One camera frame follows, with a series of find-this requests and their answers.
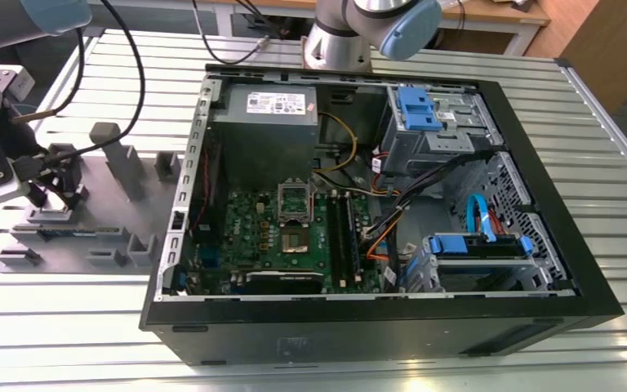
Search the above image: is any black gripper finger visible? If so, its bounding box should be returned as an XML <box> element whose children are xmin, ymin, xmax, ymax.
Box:
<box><xmin>46</xmin><ymin>142</ymin><xmax>90</xmax><ymax>213</ymax></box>
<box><xmin>24</xmin><ymin>178</ymin><xmax>51</xmax><ymax>211</ymax></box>

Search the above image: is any metal socket cover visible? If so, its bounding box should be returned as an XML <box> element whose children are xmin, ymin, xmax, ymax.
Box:
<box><xmin>275</xmin><ymin>180</ymin><xmax>317</xmax><ymax>228</ymax></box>

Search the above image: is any wire locking lever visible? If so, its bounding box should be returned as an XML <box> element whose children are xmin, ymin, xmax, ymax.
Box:
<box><xmin>311</xmin><ymin>189</ymin><xmax>319</xmax><ymax>252</ymax></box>

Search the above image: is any green RAM stick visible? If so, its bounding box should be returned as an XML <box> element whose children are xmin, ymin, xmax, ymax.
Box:
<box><xmin>39</xmin><ymin>228</ymin><xmax>100</xmax><ymax>238</ymax></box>

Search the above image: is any grey parts rack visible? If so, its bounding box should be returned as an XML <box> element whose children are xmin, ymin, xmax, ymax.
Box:
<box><xmin>0</xmin><ymin>121</ymin><xmax>184</xmax><ymax>275</ymax></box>

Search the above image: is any green motherboard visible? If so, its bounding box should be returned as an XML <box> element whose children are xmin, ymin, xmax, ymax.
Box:
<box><xmin>182</xmin><ymin>189</ymin><xmax>387</xmax><ymax>296</ymax></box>

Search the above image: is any grey power supply unit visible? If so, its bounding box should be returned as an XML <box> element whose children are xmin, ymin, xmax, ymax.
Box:
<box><xmin>210</xmin><ymin>83</ymin><xmax>322</xmax><ymax>195</ymax></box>

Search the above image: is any black graphics card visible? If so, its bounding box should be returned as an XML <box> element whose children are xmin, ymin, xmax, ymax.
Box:
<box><xmin>242</xmin><ymin>269</ymin><xmax>326</xmax><ymax>295</ymax></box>

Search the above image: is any black RAM slot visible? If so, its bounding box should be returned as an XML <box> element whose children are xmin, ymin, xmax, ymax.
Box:
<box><xmin>347</xmin><ymin>194</ymin><xmax>367</xmax><ymax>285</ymax></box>
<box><xmin>341</xmin><ymin>194</ymin><xmax>359</xmax><ymax>286</ymax></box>
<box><xmin>334</xmin><ymin>194</ymin><xmax>351</xmax><ymax>287</ymax></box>
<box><xmin>326</xmin><ymin>194</ymin><xmax>343</xmax><ymax>287</ymax></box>

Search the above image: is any black PC case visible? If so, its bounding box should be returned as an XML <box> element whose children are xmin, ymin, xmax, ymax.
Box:
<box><xmin>138</xmin><ymin>61</ymin><xmax>626</xmax><ymax>367</ymax></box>

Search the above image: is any blue plastic drive latch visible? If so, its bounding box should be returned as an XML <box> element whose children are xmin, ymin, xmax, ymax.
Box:
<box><xmin>398</xmin><ymin>85</ymin><xmax>435</xmax><ymax>131</ymax></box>

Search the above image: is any blue empty disk carrier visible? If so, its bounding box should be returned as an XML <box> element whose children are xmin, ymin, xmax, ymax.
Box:
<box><xmin>402</xmin><ymin>253</ymin><xmax>435</xmax><ymax>293</ymax></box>

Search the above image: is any metal drive cage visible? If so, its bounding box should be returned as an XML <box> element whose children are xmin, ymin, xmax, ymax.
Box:
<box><xmin>382</xmin><ymin>83</ymin><xmax>506</xmax><ymax>176</ymax></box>

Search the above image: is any hard disk in blue carrier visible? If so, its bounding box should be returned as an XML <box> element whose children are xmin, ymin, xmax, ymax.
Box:
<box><xmin>425</xmin><ymin>232</ymin><xmax>535</xmax><ymax>261</ymax></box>

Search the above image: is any metal disk bay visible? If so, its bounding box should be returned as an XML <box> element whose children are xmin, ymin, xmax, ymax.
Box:
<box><xmin>399</xmin><ymin>232</ymin><xmax>558</xmax><ymax>295</ymax></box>

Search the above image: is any wooden cabinet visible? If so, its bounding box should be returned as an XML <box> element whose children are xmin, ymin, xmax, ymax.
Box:
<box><xmin>523</xmin><ymin>0</ymin><xmax>627</xmax><ymax>115</ymax></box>

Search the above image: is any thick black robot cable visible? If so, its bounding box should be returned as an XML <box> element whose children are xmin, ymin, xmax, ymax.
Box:
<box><xmin>46</xmin><ymin>0</ymin><xmax>150</xmax><ymax>163</ymax></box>

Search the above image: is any thin cable metal plug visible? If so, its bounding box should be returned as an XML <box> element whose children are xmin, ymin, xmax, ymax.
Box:
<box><xmin>191</xmin><ymin>0</ymin><xmax>272</xmax><ymax>65</ymax></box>

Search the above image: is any yellow wire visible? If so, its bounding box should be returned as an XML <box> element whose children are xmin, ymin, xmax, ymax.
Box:
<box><xmin>317</xmin><ymin>112</ymin><xmax>358</xmax><ymax>172</ymax></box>

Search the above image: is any orange wire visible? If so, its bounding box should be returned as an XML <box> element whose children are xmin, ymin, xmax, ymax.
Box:
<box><xmin>366</xmin><ymin>226</ymin><xmax>402</xmax><ymax>262</ymax></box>

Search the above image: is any thick black cable bundle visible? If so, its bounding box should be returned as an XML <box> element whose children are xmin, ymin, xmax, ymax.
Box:
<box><xmin>365</xmin><ymin>149</ymin><xmax>498</xmax><ymax>240</ymax></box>

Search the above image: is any blue flat data wire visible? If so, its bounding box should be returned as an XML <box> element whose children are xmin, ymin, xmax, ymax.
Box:
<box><xmin>465</xmin><ymin>194</ymin><xmax>503</xmax><ymax>244</ymax></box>

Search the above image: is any wooden desk white frame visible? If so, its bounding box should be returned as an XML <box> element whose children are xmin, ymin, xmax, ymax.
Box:
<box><xmin>215</xmin><ymin>0</ymin><xmax>554</xmax><ymax>57</ymax></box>

